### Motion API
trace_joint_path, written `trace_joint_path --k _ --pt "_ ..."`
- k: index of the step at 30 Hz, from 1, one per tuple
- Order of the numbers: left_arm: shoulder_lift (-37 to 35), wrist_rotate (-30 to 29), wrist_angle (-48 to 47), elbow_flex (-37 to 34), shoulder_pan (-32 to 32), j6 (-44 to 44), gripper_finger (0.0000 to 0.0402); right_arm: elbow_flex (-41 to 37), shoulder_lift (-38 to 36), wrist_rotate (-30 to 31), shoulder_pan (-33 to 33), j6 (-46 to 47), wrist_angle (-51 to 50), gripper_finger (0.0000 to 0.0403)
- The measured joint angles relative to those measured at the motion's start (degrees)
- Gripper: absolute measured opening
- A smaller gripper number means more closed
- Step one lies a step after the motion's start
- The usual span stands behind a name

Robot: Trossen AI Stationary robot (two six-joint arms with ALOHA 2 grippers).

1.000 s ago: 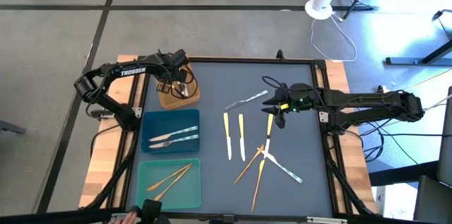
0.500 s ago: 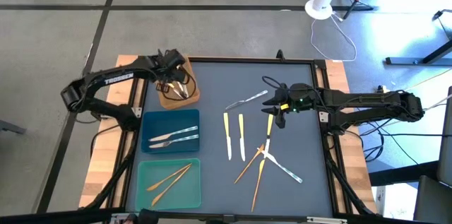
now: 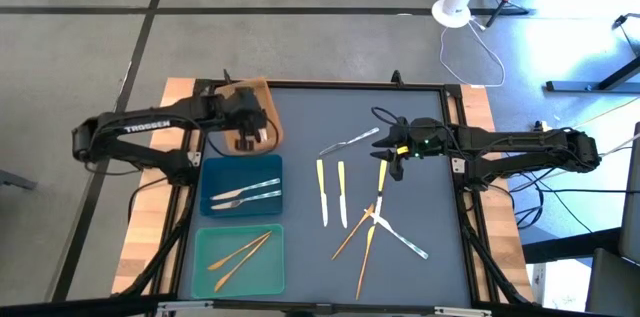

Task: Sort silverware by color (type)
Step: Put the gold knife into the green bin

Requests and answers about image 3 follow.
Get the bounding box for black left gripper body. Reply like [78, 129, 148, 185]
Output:
[222, 87, 269, 131]

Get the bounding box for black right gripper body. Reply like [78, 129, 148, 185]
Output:
[387, 117, 447, 182]

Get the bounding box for gold knife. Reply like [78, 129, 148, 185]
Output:
[212, 233, 273, 293]
[331, 203, 376, 262]
[206, 229, 274, 272]
[355, 225, 376, 301]

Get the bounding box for blue plastic bin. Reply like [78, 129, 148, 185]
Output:
[198, 153, 285, 219]

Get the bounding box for orange plastic bin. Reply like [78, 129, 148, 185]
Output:
[214, 76, 285, 157]

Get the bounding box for green plastic bin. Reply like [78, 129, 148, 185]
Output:
[191, 223, 286, 300]

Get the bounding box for grey table mat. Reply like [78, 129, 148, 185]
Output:
[178, 87, 472, 308]

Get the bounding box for black desk foot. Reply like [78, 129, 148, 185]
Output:
[544, 54, 640, 94]

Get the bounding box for black base beam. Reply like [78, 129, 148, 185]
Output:
[519, 229, 621, 264]

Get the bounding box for grey floor object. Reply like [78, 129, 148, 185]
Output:
[0, 169, 39, 192]

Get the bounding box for dark grey chair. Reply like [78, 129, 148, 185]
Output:
[584, 121, 640, 317]

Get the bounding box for black table frame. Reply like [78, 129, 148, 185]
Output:
[149, 69, 501, 317]

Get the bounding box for white fan cable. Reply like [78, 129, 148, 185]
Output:
[438, 15, 507, 89]

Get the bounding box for black cable bundle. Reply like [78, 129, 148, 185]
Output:
[112, 191, 199, 298]
[459, 191, 539, 308]

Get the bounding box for silver aluminium bracket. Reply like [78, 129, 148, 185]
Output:
[157, 300, 215, 316]
[433, 306, 494, 317]

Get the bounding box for black floor cable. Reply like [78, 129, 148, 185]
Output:
[537, 186, 640, 195]

